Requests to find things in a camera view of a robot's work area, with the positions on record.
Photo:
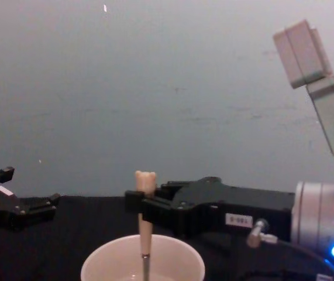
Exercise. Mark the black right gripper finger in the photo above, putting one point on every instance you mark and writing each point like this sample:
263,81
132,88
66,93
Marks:
131,202

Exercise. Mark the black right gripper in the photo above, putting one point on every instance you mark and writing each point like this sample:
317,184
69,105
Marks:
231,205

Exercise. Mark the white cup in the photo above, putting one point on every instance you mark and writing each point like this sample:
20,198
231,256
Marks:
117,257

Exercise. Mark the black table cloth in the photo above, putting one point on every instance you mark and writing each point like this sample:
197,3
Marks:
73,228

